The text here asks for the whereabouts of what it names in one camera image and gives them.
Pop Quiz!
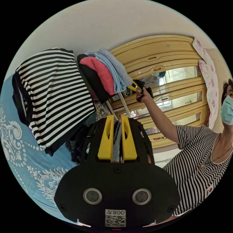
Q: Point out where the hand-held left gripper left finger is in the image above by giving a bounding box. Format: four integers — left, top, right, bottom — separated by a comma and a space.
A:
97, 115, 115, 163

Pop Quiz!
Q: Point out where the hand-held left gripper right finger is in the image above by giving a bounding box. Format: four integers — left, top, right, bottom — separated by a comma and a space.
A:
121, 115, 137, 162

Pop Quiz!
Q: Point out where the gray sweater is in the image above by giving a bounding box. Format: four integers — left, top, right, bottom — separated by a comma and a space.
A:
98, 47, 133, 87

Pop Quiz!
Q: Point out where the person's right forearm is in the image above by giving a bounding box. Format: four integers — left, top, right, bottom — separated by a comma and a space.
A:
143, 96, 182, 144

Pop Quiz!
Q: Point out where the person's right hand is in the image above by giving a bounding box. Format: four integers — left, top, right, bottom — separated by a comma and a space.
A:
141, 87, 154, 103

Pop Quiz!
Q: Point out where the heap of dark clothes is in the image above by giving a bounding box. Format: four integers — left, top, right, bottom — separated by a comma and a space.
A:
65, 116, 128, 165

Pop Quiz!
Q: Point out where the yellow cupboard with mirrors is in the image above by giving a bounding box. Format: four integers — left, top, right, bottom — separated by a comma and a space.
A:
107, 34, 210, 149

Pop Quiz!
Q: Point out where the person's body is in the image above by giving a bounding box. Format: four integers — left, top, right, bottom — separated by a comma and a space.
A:
161, 78, 233, 217

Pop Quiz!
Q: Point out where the pile of striped clothes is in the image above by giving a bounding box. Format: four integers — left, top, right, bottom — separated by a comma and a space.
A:
12, 48, 97, 157

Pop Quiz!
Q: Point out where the bed with blue printed sheet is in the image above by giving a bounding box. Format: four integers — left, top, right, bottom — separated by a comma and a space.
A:
0, 76, 81, 223

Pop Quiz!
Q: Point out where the white tube frame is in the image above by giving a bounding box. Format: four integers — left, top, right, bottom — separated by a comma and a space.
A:
105, 92, 132, 118

